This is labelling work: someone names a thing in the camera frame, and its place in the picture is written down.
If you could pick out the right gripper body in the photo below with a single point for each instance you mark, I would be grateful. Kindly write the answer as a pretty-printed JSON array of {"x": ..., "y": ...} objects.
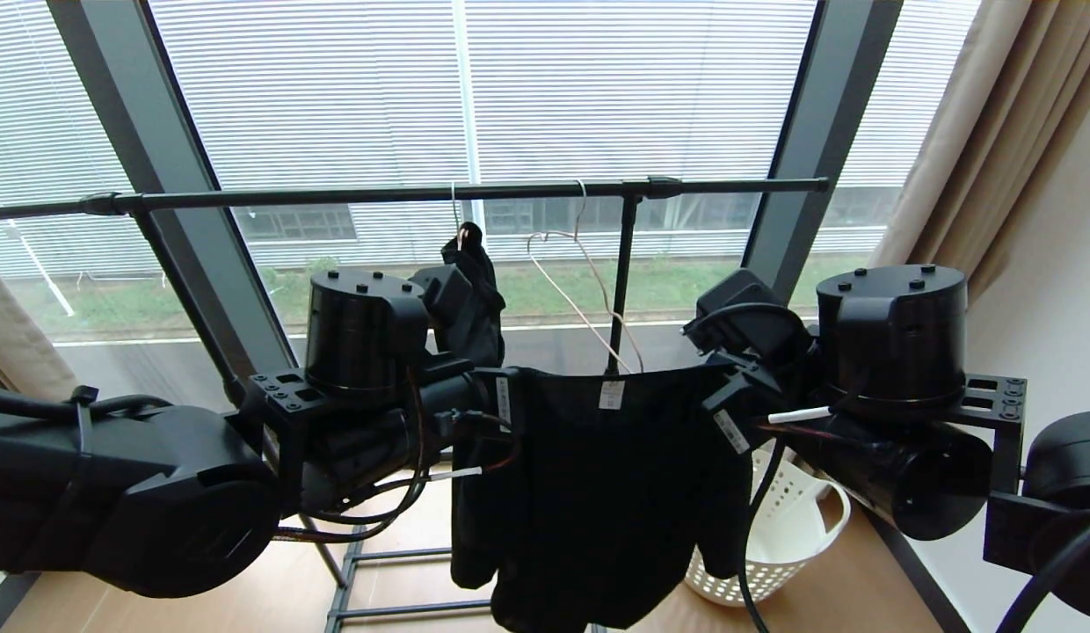
[{"x": 905, "y": 475}]

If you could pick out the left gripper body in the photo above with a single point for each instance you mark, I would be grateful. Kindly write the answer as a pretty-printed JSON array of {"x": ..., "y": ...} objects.
[{"x": 396, "y": 448}]

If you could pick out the black shorts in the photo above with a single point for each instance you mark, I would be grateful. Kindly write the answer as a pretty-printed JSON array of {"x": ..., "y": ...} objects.
[{"x": 479, "y": 299}]

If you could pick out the black garment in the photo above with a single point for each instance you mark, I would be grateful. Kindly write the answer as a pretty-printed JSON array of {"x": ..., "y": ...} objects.
[{"x": 598, "y": 510}]

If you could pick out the pink clothes hanger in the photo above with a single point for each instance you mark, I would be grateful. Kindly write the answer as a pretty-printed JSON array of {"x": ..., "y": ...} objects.
[
  {"x": 580, "y": 303},
  {"x": 457, "y": 215}
]

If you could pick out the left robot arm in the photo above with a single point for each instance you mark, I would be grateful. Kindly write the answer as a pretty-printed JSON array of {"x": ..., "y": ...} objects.
[{"x": 114, "y": 492}]

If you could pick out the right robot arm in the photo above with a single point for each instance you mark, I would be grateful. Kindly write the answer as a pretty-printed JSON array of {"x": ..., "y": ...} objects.
[{"x": 888, "y": 334}]

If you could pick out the white laundry basket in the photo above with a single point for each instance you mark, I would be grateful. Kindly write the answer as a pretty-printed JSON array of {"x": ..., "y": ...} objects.
[{"x": 791, "y": 527}]

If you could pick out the black clothes rack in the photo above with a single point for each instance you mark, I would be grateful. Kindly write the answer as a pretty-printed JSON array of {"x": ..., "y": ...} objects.
[{"x": 334, "y": 194}]

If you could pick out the beige curtain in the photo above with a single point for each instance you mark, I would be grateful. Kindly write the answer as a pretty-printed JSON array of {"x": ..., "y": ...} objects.
[
  {"x": 18, "y": 343},
  {"x": 993, "y": 132}
]

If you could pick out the window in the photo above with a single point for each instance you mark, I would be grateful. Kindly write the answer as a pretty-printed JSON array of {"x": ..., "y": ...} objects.
[{"x": 598, "y": 88}]

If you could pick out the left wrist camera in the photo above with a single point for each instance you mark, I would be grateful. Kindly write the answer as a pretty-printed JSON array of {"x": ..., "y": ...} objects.
[{"x": 444, "y": 299}]

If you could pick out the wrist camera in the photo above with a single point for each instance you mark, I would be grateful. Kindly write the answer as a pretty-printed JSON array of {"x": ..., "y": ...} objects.
[
  {"x": 747, "y": 308},
  {"x": 444, "y": 299}
]

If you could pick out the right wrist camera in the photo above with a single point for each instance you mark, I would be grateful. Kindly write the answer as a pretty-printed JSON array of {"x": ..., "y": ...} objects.
[{"x": 747, "y": 308}]

